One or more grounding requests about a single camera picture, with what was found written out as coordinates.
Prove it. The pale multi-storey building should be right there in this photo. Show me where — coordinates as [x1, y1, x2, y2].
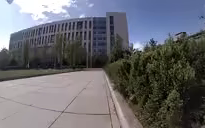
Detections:
[8, 12, 130, 69]

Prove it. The grey concrete kerb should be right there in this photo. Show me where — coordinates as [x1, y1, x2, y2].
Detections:
[102, 71, 144, 128]

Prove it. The pale concrete slab path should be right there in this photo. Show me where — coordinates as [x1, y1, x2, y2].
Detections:
[0, 68, 123, 128]

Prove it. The green hedge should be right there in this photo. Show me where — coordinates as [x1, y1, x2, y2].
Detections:
[103, 27, 205, 128]

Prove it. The grass strip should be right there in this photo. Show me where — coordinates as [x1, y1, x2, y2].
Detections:
[0, 67, 78, 84]

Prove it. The row of trees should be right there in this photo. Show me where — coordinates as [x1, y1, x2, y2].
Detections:
[0, 33, 108, 71]

